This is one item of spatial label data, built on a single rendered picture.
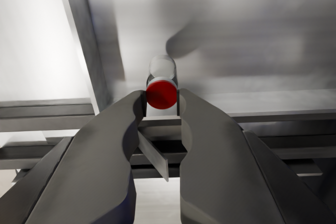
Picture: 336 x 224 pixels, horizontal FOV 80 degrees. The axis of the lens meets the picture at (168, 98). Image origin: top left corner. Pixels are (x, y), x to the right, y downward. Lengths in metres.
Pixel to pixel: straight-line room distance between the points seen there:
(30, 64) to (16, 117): 0.05
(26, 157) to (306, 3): 0.31
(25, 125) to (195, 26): 0.19
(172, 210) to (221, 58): 0.25
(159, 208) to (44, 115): 0.22
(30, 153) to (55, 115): 0.07
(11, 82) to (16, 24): 0.06
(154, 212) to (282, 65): 0.28
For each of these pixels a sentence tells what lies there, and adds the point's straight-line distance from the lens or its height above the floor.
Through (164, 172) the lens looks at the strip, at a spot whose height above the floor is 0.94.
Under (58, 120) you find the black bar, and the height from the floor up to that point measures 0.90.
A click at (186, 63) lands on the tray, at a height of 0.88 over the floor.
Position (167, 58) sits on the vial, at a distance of 0.15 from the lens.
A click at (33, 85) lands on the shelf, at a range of 0.24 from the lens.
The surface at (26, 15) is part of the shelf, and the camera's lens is 0.21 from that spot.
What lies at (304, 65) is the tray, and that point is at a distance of 0.23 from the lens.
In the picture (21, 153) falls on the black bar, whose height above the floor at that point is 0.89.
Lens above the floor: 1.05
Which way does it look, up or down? 58 degrees down
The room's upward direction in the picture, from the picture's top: 179 degrees clockwise
